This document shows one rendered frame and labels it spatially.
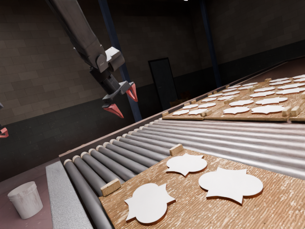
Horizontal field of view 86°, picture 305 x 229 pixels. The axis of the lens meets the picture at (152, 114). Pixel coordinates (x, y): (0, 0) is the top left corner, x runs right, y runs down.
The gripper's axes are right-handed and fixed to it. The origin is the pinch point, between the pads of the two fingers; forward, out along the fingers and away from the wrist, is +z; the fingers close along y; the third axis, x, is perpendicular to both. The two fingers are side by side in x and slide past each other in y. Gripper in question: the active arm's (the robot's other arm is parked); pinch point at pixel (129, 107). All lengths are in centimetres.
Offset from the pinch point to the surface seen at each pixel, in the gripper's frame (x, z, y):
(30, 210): -213, 78, 95
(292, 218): 50, 14, 16
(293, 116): 44, 37, -32
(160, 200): 27.0, 10.4, 23.2
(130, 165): -2.2, 18.5, 15.3
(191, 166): 26.0, 17.0, 9.5
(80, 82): -455, 14, -167
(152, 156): 1.5, 22.7, 6.9
